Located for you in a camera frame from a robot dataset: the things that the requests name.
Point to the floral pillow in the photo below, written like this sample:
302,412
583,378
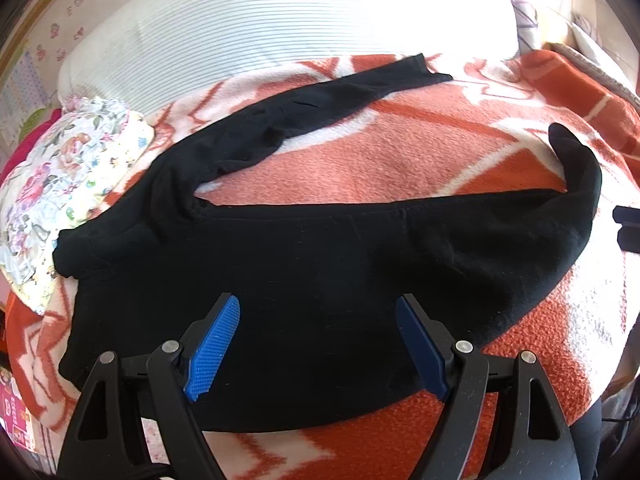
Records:
75,170

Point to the pink cloth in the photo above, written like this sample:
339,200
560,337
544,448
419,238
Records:
22,152

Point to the pink printed packet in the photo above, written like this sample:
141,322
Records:
15,410

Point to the person's leg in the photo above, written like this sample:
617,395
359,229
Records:
592,440

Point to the green plastic item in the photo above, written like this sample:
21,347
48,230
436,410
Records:
34,121

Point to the white purple patterned pillow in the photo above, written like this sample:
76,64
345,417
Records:
526,25

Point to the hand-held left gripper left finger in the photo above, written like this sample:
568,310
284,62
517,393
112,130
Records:
212,355

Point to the black pants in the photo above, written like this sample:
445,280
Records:
325,260

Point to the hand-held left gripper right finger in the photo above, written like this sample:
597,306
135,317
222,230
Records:
425,355

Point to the white ribbed bedspread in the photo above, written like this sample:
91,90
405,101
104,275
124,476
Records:
275,20

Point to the orange and white blanket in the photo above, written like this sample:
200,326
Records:
400,160

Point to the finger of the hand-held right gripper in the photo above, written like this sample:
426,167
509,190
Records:
629,214
631,240

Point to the grey beige cloth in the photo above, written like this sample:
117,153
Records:
600,67

